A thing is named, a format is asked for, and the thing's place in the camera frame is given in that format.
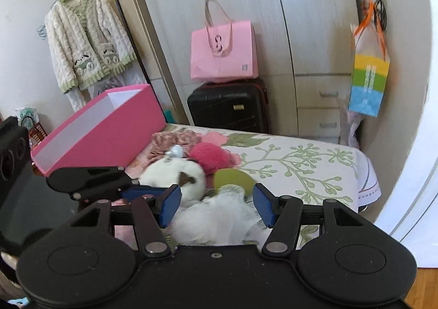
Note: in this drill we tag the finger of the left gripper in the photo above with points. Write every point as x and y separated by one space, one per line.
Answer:
145 192

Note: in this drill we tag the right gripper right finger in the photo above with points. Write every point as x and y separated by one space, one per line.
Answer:
281 214

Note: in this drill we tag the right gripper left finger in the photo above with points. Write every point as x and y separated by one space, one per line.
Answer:
150 217

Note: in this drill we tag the white plush toy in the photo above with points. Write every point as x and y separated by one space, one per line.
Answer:
167 171

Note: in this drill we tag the white mesh bath pouf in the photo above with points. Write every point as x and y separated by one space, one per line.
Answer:
226 218

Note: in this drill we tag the pink floral scrunchie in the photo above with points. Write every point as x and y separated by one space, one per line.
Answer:
172 144

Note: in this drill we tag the green powder puff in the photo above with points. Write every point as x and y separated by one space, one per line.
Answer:
232 176

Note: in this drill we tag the pink fuzzy scrunchie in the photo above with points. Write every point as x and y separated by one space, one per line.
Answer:
213 158

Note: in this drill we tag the floral table cloth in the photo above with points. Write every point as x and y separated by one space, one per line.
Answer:
310 170

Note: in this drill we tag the pink cardboard box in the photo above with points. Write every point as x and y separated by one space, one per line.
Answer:
110 130

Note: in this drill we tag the teal plastic basket bag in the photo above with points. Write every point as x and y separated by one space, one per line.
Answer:
169 117

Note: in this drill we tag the black suitcase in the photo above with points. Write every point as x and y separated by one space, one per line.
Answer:
240 105

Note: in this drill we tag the cream knitted cardigan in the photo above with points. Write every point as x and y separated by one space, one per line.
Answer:
87 43

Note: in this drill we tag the pink paper shopping bag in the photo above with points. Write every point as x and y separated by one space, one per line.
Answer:
223 53

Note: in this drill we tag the colourful paper gift bag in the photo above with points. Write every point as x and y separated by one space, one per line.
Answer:
371 63

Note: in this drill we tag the grey wooden wardrobe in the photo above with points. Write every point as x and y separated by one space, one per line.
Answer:
300 50

